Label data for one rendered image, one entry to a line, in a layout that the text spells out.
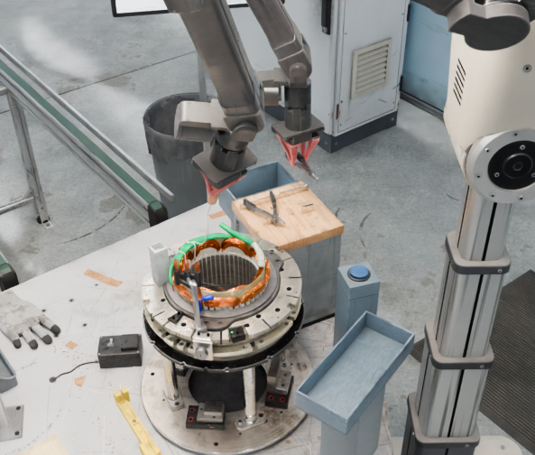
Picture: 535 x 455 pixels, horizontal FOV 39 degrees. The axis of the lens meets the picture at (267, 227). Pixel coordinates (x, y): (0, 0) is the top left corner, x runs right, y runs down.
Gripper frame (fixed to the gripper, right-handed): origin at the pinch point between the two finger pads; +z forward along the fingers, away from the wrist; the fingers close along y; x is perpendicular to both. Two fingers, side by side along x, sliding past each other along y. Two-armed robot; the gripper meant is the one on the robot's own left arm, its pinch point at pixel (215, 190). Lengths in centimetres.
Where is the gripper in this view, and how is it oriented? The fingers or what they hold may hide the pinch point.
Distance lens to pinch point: 138.3
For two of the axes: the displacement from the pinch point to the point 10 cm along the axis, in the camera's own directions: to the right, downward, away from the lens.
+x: 6.5, 7.0, -2.8
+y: -7.2, 4.5, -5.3
